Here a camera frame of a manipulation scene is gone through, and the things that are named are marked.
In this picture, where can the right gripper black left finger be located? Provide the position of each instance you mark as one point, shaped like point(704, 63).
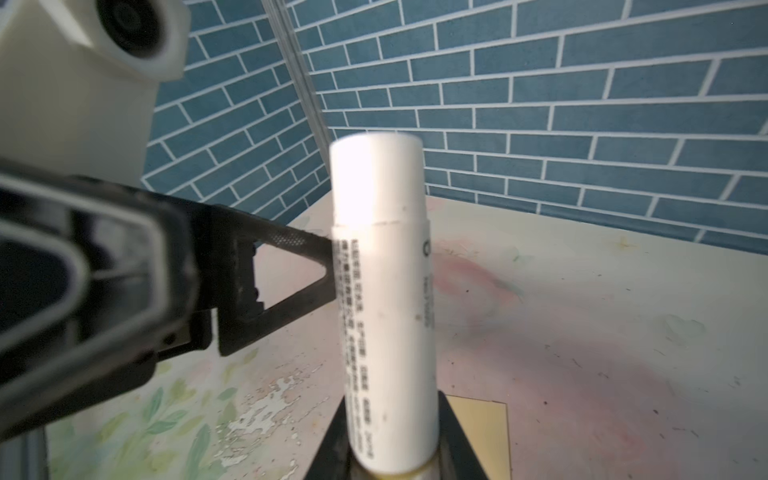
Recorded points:
point(333, 457)

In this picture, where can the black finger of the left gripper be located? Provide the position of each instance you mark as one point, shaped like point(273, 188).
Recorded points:
point(94, 278)
point(265, 276)

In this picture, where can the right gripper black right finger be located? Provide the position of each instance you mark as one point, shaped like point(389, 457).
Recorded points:
point(456, 458)

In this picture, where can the white glue stick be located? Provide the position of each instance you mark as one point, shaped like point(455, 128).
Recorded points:
point(384, 285)

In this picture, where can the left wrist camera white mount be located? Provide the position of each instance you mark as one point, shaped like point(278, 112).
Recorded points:
point(80, 79)

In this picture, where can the left aluminium corner post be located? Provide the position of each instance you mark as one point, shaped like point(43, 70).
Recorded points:
point(287, 40)

